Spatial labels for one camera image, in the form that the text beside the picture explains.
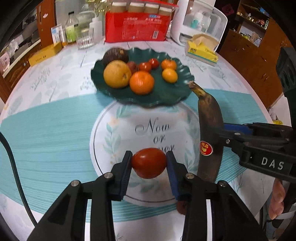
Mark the overripe brown banana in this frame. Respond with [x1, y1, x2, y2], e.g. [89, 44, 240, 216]
[188, 81, 224, 183]

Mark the large orange with stem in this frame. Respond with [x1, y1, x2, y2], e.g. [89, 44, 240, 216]
[129, 71, 154, 95]

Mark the dark avocado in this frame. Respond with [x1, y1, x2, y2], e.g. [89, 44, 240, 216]
[102, 47, 129, 68]

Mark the small red tomato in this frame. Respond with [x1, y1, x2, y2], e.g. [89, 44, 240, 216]
[149, 58, 159, 69]
[138, 62, 152, 72]

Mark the dark red wrinkled fruit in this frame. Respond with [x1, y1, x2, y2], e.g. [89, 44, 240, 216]
[127, 61, 138, 74]

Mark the person's right hand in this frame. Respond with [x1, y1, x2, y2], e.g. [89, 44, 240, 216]
[268, 178, 286, 220]

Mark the wooden shelf cabinet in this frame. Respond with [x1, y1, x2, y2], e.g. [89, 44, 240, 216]
[219, 1, 292, 108]

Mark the dark green wavy plate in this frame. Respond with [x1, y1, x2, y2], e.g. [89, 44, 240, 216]
[90, 47, 195, 108]

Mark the small orange kumquat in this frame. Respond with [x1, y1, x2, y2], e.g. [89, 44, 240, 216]
[162, 68, 178, 84]

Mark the yellow tissue pack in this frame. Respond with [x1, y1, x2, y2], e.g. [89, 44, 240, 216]
[185, 33, 219, 66]

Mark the round white placemat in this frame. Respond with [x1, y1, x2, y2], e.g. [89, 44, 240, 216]
[89, 100, 202, 208]

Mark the patterned tablecloth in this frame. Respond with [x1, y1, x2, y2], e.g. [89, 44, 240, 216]
[1, 40, 274, 240]

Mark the white cosmetics storage box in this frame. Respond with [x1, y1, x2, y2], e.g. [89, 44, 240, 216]
[170, 0, 228, 46]

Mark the yellowish orange fruit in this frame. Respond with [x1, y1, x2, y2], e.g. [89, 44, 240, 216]
[103, 60, 132, 89]

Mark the red paper cup package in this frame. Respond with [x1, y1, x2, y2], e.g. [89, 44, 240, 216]
[105, 1, 179, 43]

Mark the yellow flat box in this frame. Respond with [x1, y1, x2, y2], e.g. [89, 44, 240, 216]
[29, 42, 63, 67]

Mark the white squeeze bottle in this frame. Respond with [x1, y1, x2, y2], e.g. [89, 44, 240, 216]
[89, 17, 102, 44]

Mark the clear drinking glass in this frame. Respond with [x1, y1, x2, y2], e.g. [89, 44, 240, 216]
[76, 28, 94, 50]

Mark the white blue carton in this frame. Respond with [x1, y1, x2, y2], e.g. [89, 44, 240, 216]
[51, 24, 62, 44]

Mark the small metal can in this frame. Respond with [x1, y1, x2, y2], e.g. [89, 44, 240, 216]
[59, 29, 68, 47]

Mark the wooden kitchen cabinet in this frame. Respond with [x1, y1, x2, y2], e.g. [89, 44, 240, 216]
[1, 1, 56, 102]

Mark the clear green-label bottle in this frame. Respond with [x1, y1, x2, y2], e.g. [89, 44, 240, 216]
[65, 11, 79, 44]

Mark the glass door with gold ornament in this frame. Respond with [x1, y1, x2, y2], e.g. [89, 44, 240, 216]
[54, 0, 110, 29]

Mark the black cable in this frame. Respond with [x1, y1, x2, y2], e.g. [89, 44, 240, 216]
[0, 131, 38, 227]

